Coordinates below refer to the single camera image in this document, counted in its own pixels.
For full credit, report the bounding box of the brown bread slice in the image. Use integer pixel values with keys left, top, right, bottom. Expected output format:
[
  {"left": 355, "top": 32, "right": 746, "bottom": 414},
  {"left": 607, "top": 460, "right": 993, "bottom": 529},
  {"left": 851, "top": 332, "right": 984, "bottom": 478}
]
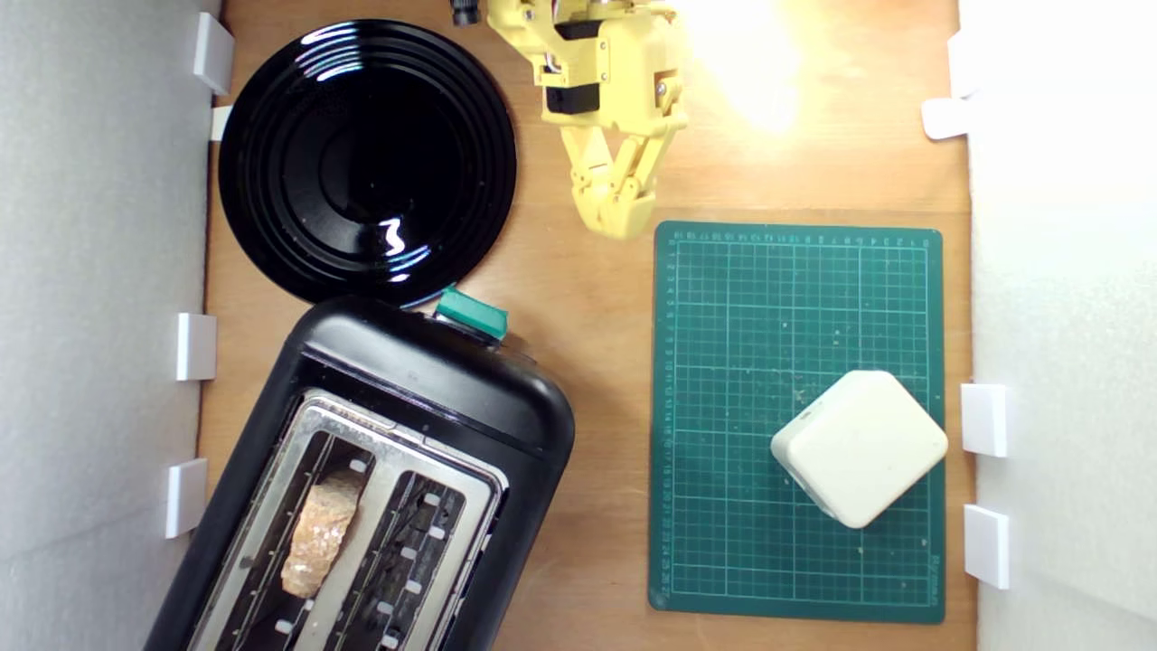
[{"left": 280, "top": 468, "right": 364, "bottom": 599}]

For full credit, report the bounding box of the green toaster lever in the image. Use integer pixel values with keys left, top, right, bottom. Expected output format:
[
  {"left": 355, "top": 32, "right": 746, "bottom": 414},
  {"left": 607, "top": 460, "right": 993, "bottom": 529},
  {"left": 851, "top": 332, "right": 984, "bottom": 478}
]
[{"left": 434, "top": 285, "right": 509, "bottom": 343}]

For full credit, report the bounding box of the black two-slot toaster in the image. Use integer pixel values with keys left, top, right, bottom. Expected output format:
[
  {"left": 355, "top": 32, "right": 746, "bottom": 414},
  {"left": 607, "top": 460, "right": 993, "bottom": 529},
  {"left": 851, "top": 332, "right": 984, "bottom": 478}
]
[{"left": 145, "top": 294, "right": 577, "bottom": 651}]

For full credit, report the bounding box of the green cutting mat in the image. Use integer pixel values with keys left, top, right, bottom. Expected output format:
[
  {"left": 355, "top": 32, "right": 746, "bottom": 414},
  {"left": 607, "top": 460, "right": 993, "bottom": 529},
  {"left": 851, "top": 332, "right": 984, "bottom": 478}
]
[{"left": 647, "top": 221, "right": 946, "bottom": 625}]

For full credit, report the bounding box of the black round plate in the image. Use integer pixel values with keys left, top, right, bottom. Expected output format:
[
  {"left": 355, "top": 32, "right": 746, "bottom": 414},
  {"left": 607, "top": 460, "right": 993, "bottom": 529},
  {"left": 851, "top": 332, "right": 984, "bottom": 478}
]
[{"left": 218, "top": 19, "right": 518, "bottom": 308}]

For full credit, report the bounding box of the white square block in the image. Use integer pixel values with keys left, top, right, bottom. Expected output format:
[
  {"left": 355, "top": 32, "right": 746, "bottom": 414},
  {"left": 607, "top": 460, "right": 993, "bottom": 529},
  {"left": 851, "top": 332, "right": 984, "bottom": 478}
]
[{"left": 770, "top": 369, "right": 950, "bottom": 530}]

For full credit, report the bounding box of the gripper camera on yellow mount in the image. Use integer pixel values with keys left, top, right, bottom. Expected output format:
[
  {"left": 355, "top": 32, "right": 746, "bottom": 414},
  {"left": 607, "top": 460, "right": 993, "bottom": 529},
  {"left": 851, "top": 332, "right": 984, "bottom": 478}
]
[{"left": 449, "top": 0, "right": 561, "bottom": 64}]

